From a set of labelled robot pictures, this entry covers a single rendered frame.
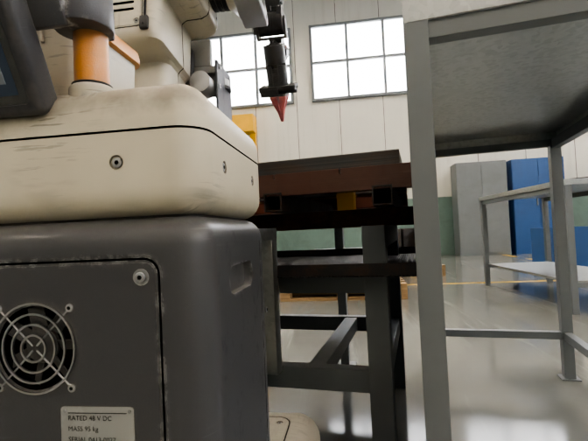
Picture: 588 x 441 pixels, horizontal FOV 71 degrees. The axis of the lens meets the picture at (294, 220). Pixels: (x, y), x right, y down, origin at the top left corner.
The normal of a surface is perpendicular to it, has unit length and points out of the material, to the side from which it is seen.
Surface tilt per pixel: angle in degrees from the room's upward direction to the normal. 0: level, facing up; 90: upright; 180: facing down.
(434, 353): 90
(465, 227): 90
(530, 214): 90
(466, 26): 90
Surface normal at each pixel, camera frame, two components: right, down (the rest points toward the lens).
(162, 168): -0.14, -0.02
